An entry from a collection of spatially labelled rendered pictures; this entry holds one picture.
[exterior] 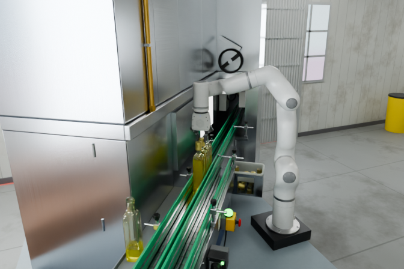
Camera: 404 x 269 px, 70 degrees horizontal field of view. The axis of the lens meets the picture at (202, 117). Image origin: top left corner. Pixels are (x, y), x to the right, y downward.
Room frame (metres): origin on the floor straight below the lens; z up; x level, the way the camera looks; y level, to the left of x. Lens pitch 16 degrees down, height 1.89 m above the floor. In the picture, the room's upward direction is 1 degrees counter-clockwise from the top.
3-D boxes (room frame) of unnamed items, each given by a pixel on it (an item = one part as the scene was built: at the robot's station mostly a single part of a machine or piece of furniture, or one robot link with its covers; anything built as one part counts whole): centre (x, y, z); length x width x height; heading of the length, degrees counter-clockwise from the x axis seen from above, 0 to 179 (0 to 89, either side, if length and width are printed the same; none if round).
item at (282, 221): (1.46, -0.46, 0.90); 0.19 x 0.19 x 0.18
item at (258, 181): (1.82, -0.28, 0.92); 0.27 x 0.17 x 0.15; 75
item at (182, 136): (1.93, 0.03, 1.32); 0.90 x 0.03 x 0.34; 165
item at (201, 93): (1.53, 0.00, 1.58); 0.09 x 0.08 x 0.13; 173
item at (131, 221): (0.95, 0.27, 1.18); 0.06 x 0.06 x 0.26; 84
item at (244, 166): (1.81, -0.31, 0.97); 0.22 x 0.17 x 0.09; 75
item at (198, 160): (1.47, 0.02, 1.16); 0.06 x 0.06 x 0.21; 74
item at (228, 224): (1.29, -0.13, 0.96); 0.07 x 0.07 x 0.07; 75
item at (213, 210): (1.13, -0.07, 1.11); 0.07 x 0.04 x 0.13; 75
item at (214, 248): (1.02, -0.06, 0.96); 0.08 x 0.08 x 0.08; 75
